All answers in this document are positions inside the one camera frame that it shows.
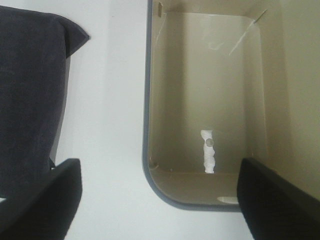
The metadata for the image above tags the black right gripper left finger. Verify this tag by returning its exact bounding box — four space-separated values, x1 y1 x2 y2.
0 158 83 240

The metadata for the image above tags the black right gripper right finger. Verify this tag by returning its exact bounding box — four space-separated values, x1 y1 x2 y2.
237 158 320 240

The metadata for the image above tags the dark grey towel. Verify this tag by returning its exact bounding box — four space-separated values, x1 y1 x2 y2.
0 6 90 199

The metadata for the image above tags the white crumpled paper scrap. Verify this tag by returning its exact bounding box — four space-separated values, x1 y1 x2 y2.
200 130 216 174

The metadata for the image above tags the beige bin grey rim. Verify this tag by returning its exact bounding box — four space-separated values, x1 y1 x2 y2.
142 0 320 212

